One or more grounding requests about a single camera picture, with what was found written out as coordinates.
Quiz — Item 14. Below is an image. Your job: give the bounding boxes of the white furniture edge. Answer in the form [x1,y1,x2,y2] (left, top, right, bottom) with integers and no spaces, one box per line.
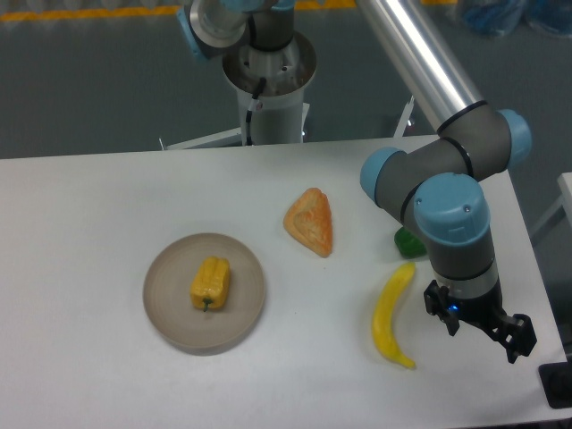
[529,172,571,247]

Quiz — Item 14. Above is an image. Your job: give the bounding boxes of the white frame strut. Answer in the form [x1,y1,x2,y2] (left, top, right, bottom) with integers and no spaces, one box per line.
[393,96,415,138]

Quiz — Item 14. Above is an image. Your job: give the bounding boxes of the blue plastic bag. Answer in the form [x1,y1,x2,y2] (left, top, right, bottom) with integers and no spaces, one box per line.
[455,0,571,38]

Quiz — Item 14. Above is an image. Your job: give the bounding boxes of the black device at table edge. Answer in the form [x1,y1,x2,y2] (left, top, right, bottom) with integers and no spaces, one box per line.
[538,362,571,409]

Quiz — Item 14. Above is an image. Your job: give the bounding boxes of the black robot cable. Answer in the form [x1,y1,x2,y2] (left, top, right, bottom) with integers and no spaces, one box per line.
[244,76,268,147]

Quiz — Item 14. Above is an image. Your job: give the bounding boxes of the green bell pepper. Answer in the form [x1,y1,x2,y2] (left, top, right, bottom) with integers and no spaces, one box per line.
[393,227,427,259]

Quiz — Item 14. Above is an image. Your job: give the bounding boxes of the yellow banana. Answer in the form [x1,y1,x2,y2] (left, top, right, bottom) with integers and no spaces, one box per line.
[371,263,416,369]

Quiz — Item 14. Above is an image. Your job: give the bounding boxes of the yellow bell pepper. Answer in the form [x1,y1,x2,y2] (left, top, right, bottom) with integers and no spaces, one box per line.
[189,256,231,312]

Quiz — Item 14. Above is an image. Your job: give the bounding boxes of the beige round plate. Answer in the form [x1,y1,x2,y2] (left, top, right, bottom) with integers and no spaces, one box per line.
[143,233,265,355]

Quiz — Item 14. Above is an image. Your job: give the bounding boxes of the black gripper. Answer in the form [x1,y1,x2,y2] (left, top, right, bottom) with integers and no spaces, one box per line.
[424,280,537,364]

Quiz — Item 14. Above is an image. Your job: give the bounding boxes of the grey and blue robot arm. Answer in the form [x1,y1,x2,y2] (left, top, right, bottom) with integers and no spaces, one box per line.
[177,1,536,362]

